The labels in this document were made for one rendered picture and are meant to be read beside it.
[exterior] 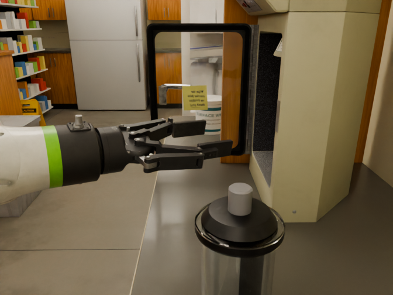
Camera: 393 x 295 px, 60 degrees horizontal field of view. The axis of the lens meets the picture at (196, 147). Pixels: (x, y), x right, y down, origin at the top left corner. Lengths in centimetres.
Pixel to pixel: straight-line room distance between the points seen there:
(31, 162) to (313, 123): 55
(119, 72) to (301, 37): 512
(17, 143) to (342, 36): 61
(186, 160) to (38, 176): 21
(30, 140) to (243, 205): 29
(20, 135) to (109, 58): 527
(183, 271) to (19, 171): 36
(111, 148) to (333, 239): 53
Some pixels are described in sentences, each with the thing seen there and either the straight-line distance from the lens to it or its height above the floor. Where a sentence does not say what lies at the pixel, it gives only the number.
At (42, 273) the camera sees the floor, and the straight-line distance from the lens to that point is 232.
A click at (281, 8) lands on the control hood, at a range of 72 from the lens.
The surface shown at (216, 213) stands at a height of 118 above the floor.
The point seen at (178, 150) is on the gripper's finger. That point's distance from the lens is 55.
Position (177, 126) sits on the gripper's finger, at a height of 121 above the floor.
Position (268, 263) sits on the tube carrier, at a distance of 42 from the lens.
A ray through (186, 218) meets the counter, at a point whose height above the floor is 94.
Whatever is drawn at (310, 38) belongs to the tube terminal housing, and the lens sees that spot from 74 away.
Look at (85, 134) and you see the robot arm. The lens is 51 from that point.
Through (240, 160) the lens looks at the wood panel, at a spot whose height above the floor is 95.
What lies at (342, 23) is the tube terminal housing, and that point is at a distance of 76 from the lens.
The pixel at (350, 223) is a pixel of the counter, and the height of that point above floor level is 94.
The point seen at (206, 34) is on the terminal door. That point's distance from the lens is 102.
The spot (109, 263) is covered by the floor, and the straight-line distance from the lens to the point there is 227.
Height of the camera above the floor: 139
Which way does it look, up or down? 20 degrees down
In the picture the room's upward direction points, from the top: straight up
